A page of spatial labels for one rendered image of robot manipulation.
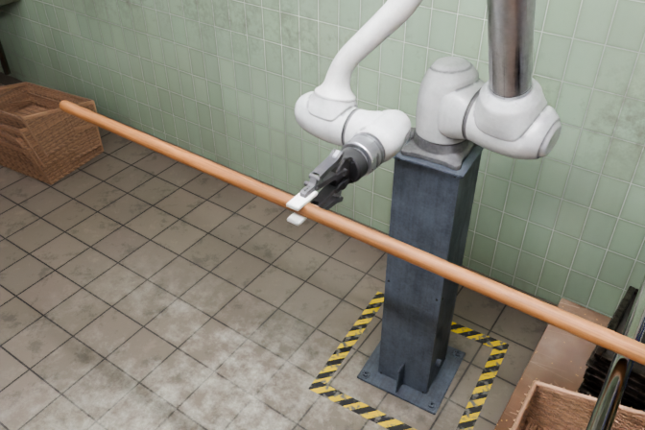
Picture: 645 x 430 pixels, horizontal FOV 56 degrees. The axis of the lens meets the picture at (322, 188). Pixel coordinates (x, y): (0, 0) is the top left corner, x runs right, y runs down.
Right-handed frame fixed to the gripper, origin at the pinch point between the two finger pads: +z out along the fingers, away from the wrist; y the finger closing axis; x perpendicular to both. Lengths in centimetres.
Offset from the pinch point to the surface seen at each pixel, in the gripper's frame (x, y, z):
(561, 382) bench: -54, 62, -40
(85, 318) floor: 124, 120, -10
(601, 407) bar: -63, 2, 12
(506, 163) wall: -7, 53, -120
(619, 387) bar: -64, 2, 7
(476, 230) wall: -1, 89, -120
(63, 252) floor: 167, 120, -31
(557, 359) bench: -51, 62, -48
